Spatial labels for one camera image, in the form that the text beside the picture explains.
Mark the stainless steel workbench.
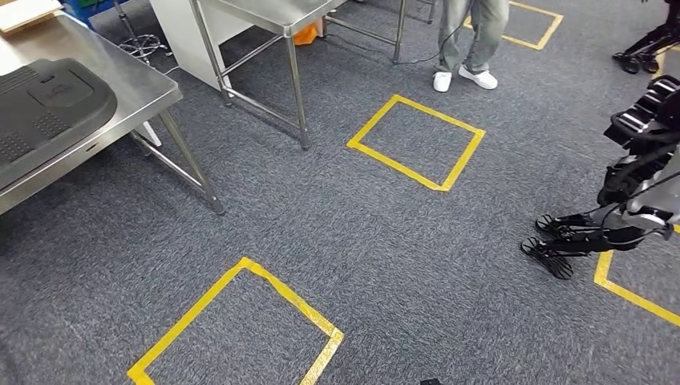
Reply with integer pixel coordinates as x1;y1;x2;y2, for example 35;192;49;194
0;11;227;217

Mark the yellow floor tape square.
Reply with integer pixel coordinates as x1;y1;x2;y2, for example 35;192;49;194
463;0;565;52
346;94;486;193

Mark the stainless steel table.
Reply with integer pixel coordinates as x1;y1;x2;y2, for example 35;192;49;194
188;0;410;152

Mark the orange bag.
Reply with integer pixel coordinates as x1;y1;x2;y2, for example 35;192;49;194
293;20;320;47

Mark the person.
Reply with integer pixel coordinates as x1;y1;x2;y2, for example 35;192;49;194
432;0;511;93

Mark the white side board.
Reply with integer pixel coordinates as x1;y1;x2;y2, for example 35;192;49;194
150;0;253;91

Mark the black round stool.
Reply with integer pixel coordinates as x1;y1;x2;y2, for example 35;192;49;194
112;0;172;60

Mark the large black cover panel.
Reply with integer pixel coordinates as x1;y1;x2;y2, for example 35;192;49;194
0;58;119;191

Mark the black humanoid robot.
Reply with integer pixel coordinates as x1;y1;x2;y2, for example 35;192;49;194
612;0;680;75
520;74;680;281

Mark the black floor cable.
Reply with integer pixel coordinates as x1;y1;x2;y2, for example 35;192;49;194
324;0;474;67

